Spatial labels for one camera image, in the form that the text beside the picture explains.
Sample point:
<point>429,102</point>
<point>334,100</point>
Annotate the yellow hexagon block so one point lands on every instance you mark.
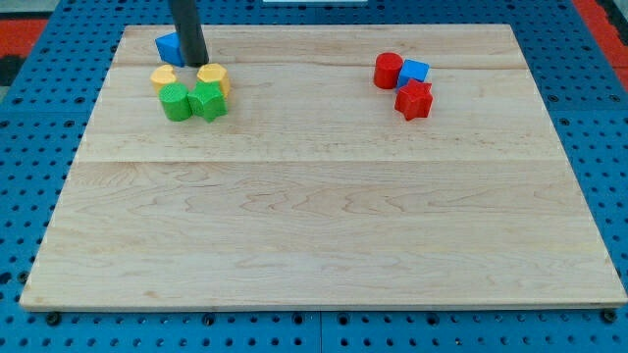
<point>215,73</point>

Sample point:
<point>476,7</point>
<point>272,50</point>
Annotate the green cylinder block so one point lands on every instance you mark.
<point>174,102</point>

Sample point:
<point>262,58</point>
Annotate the green star block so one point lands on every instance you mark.
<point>207,101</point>

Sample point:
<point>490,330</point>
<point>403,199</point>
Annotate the blue triangular block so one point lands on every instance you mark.
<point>169,49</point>

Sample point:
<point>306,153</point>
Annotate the blue cube block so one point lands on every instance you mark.
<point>412,69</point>

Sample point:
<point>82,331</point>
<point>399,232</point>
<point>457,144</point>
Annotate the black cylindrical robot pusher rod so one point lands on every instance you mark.
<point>188,27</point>

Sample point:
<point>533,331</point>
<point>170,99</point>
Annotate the red star block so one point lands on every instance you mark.
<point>414,100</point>

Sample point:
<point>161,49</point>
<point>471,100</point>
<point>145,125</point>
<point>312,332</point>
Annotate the light wooden board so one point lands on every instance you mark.
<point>314,193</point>

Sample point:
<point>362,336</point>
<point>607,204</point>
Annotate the red cylinder block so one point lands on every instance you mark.
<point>387,68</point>

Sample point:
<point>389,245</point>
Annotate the yellow heart block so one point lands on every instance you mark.
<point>162,76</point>

